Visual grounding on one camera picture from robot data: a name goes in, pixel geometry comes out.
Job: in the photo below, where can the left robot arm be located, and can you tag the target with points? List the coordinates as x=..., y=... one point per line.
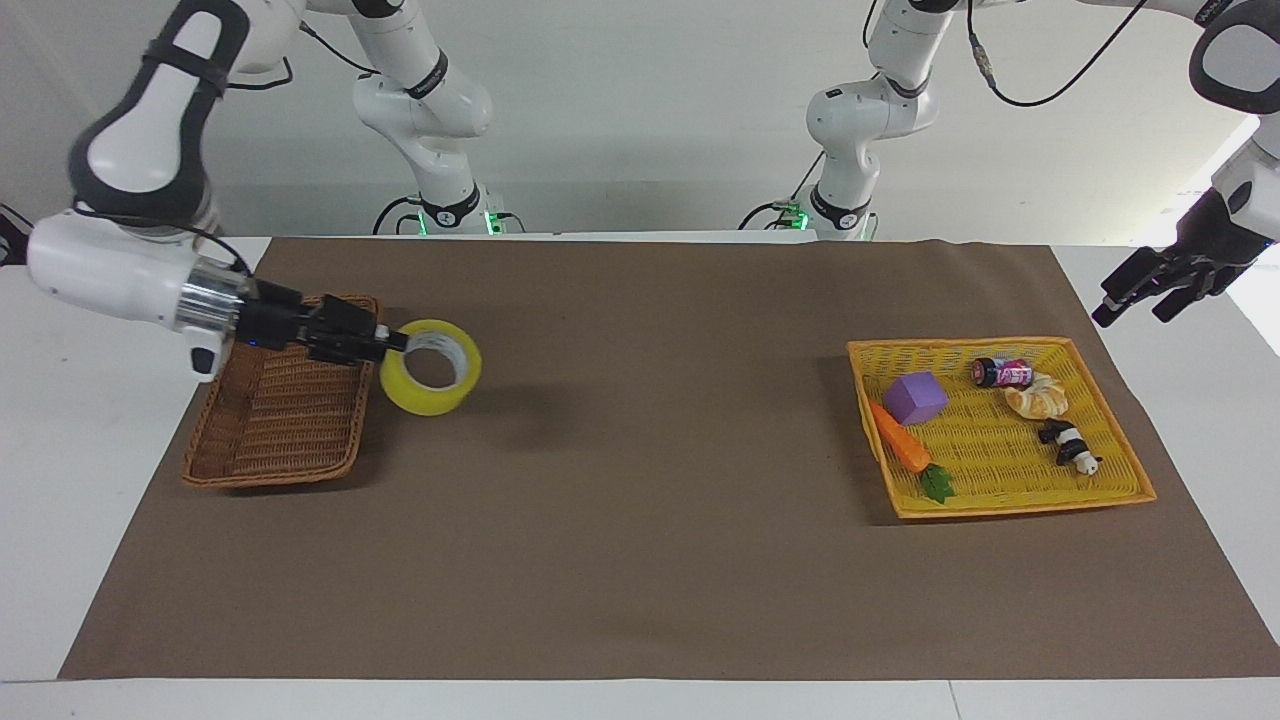
x=860, y=120

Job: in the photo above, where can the purple cube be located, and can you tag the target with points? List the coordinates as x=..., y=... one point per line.
x=915, y=398

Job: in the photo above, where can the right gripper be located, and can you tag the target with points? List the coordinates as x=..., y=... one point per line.
x=275, y=326

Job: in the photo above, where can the toy bread roll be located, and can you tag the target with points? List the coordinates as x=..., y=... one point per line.
x=1038, y=400

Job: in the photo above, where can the toy panda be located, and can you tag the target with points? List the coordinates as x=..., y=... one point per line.
x=1068, y=445

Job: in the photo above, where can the yellow tape roll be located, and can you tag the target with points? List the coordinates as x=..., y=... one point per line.
x=425, y=402

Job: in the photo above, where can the small pink can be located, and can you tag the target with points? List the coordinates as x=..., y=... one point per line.
x=1000, y=373

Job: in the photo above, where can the orange toy carrot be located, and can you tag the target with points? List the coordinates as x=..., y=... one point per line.
x=900, y=445

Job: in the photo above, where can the brown wicker basket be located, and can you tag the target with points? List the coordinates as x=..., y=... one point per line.
x=285, y=420

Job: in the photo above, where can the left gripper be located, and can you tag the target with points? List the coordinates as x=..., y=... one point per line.
x=1222, y=250

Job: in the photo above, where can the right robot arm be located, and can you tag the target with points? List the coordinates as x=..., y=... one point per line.
x=135, y=270

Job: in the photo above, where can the yellow wicker basket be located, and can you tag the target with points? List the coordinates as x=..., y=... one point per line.
x=1000, y=460

